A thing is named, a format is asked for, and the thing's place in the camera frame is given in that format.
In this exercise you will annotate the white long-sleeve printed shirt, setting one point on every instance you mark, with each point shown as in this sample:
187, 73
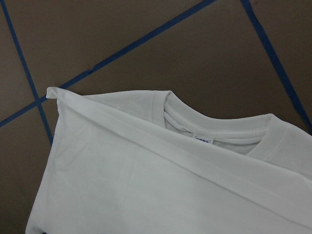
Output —
143, 162

